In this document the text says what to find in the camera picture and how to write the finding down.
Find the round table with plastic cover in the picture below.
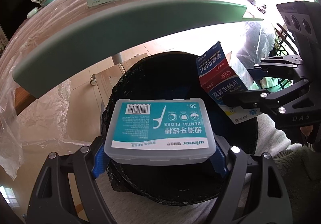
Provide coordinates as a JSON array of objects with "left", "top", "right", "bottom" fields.
[{"left": 1, "top": 0, "right": 263, "bottom": 179}]

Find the black camera box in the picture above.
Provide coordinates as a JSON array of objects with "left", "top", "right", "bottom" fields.
[{"left": 276, "top": 1, "right": 320, "bottom": 66}]

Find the clear dental floss box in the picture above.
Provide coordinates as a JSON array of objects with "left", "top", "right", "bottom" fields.
[{"left": 104, "top": 98, "right": 216, "bottom": 166}]

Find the red blue medicine box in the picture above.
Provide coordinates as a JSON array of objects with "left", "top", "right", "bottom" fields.
[{"left": 196, "top": 42, "right": 261, "bottom": 124}]

